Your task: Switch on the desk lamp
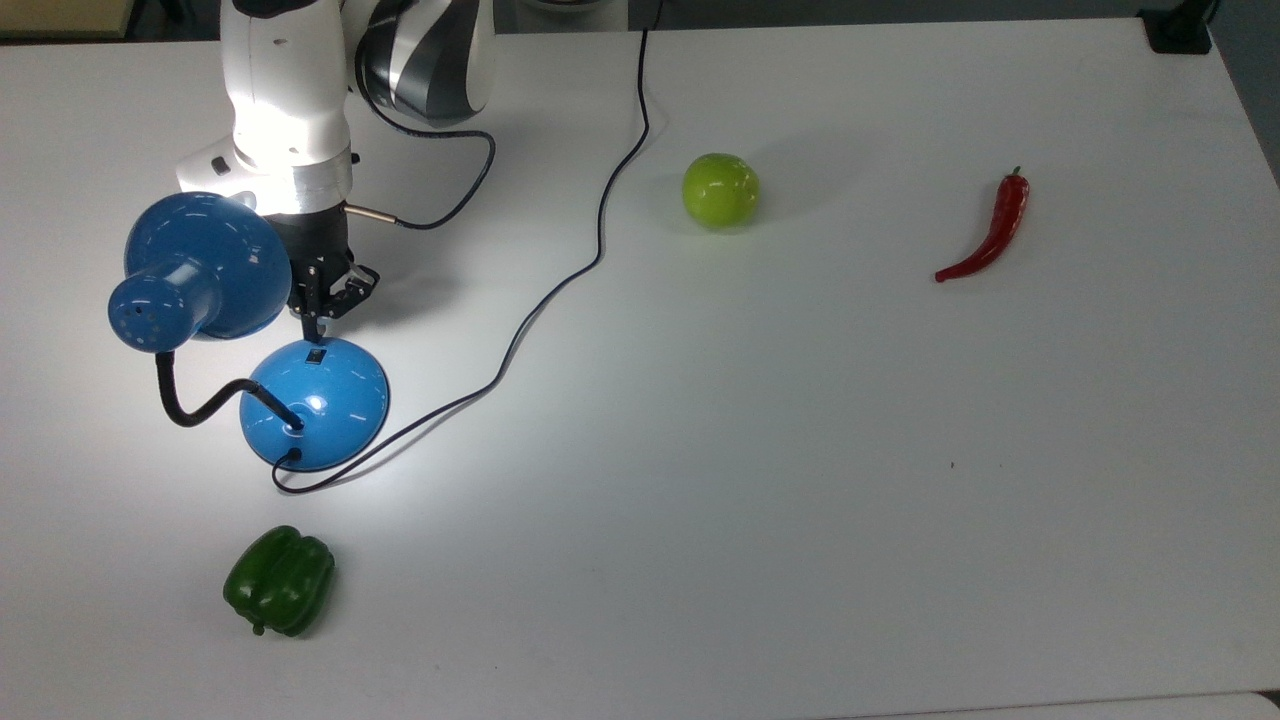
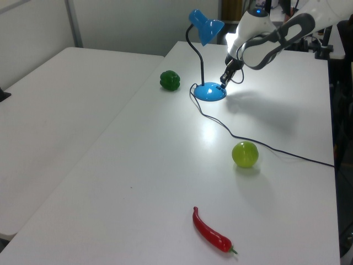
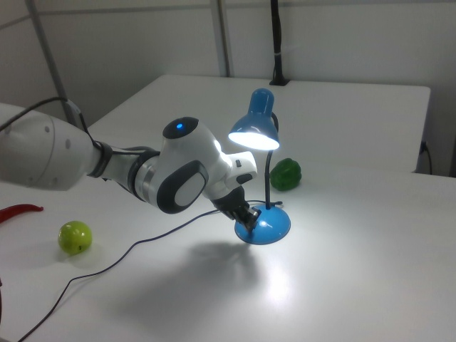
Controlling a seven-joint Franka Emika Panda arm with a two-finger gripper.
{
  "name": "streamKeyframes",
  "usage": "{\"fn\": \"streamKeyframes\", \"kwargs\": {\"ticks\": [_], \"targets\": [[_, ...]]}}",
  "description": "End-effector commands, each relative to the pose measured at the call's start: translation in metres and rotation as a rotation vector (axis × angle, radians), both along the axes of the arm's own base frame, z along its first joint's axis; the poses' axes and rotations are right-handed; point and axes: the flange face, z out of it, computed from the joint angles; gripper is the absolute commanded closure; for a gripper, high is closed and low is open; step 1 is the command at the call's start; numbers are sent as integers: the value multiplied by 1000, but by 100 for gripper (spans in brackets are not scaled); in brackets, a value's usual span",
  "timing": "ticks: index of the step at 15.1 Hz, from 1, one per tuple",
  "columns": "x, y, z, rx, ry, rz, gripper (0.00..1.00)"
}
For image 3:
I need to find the blue gooseneck desk lamp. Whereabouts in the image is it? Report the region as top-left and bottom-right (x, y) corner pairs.
(227, 88), (291, 246)

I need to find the light green apple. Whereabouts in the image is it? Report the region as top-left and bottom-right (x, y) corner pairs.
(58, 220), (93, 256)

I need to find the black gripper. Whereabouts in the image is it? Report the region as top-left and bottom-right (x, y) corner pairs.
(212, 185), (263, 231)

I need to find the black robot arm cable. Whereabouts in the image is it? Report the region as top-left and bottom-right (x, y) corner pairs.
(0, 96), (108, 158)

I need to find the grey metal partition post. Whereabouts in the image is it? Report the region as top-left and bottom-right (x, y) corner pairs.
(25, 0), (69, 106)
(216, 0), (234, 77)

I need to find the white adjacent table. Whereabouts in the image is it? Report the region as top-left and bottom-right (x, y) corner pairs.
(87, 73), (432, 176)

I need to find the black lamp power cable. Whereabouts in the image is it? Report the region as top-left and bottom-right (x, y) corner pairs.
(17, 199), (285, 342)

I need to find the red chili pepper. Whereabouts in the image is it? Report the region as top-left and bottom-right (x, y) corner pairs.
(0, 203), (45, 226)

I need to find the dark green bell pepper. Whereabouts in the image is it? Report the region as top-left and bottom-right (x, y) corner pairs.
(269, 157), (303, 192)

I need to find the black clamped camera pole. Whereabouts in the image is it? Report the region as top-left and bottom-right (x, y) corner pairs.
(269, 0), (291, 87)

